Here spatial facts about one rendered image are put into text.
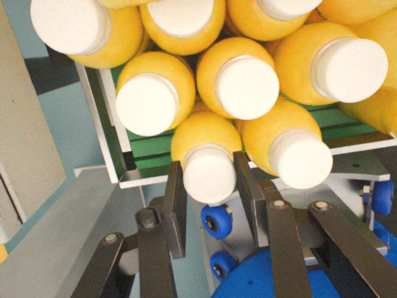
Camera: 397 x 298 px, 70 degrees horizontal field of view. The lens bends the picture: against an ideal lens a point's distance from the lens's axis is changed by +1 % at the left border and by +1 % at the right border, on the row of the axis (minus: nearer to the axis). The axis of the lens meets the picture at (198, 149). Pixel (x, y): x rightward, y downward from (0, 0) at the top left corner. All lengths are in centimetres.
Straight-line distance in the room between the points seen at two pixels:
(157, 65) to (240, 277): 26
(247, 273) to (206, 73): 24
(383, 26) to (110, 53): 20
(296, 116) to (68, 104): 124
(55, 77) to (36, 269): 61
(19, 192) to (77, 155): 122
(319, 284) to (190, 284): 148
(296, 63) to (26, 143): 22
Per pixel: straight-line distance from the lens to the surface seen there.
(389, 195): 39
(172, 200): 16
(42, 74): 38
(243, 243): 43
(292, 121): 23
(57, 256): 91
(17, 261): 97
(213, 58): 22
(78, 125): 141
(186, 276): 177
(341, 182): 42
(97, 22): 19
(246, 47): 22
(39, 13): 20
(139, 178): 32
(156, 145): 39
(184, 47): 22
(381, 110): 33
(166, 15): 18
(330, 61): 20
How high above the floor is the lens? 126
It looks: 70 degrees down
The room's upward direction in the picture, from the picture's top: 177 degrees clockwise
